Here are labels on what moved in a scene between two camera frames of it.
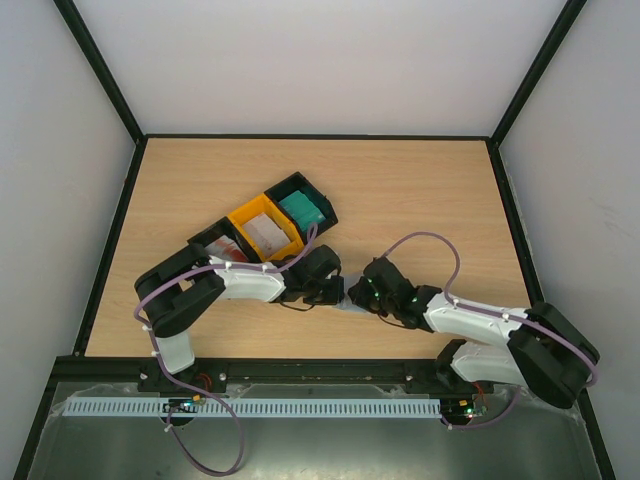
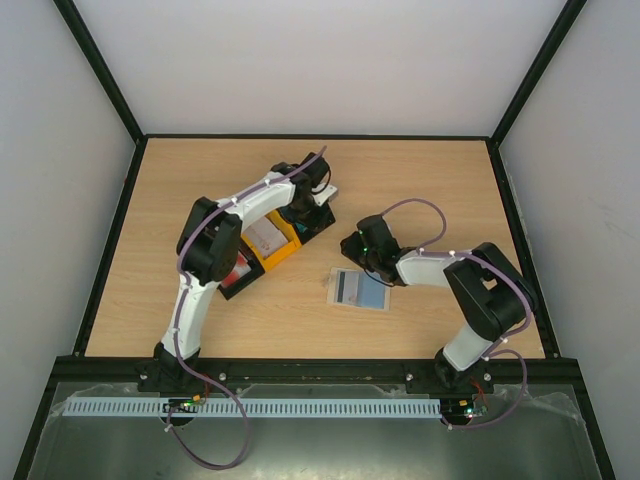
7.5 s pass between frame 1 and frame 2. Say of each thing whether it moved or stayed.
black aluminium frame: stayed
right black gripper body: moved
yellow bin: stayed
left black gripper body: moved
